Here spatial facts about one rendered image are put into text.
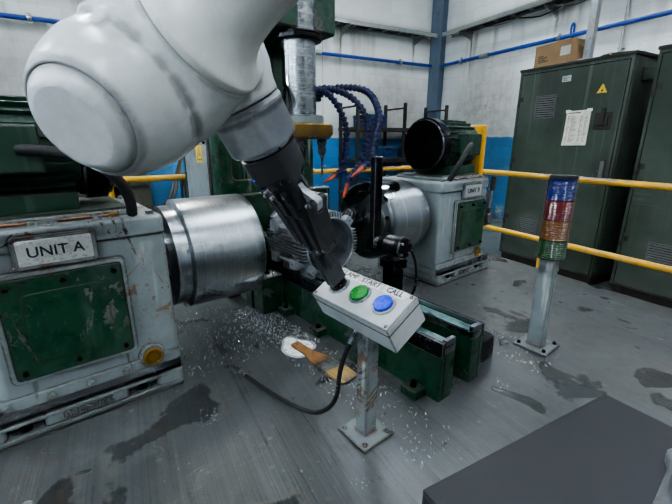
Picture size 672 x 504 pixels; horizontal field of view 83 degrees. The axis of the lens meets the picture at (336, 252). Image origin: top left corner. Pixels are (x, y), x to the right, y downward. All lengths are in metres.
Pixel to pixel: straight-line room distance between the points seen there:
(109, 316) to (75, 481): 0.25
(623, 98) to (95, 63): 3.90
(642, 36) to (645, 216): 2.84
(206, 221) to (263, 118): 0.44
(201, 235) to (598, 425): 0.75
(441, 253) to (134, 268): 0.96
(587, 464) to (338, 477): 0.33
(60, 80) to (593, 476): 0.63
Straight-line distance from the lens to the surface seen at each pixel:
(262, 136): 0.46
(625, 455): 0.65
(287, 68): 1.09
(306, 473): 0.68
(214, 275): 0.86
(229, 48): 0.30
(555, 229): 0.97
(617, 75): 4.06
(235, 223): 0.87
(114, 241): 0.77
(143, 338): 0.84
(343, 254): 1.10
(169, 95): 0.28
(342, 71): 7.02
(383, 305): 0.54
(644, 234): 3.92
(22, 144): 0.77
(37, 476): 0.81
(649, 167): 3.88
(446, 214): 1.34
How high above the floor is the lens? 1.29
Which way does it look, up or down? 16 degrees down
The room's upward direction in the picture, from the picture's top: straight up
